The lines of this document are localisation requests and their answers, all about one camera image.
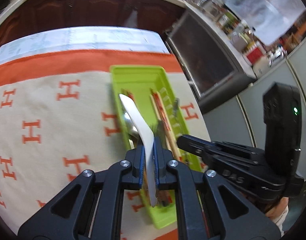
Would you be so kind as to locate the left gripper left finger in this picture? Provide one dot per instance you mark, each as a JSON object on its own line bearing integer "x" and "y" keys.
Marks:
{"x": 134, "y": 176}

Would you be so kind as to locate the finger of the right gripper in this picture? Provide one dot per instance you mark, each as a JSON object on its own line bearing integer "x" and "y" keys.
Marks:
{"x": 226, "y": 158}

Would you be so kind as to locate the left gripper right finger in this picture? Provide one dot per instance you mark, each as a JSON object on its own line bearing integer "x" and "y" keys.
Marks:
{"x": 163, "y": 179}

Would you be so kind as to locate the large steel spoon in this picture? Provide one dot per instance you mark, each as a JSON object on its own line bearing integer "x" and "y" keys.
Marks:
{"x": 131, "y": 130}

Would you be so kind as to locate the white ceramic spoon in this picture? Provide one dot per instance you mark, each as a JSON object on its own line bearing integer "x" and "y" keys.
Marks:
{"x": 147, "y": 137}

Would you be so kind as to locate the steel fork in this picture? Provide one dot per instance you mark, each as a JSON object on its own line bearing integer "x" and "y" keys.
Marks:
{"x": 175, "y": 106}

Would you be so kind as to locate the person's right hand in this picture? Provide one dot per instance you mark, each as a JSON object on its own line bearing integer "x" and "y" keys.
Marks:
{"x": 278, "y": 209}

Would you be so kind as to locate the steel cabinet glass door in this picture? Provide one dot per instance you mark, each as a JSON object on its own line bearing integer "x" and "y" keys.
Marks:
{"x": 215, "y": 70}

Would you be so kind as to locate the lime green plastic tray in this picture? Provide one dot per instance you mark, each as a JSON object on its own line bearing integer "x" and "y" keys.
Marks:
{"x": 139, "y": 79}

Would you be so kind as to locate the orange white H-pattern cloth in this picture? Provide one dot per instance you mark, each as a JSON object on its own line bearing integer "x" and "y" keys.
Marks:
{"x": 58, "y": 118}

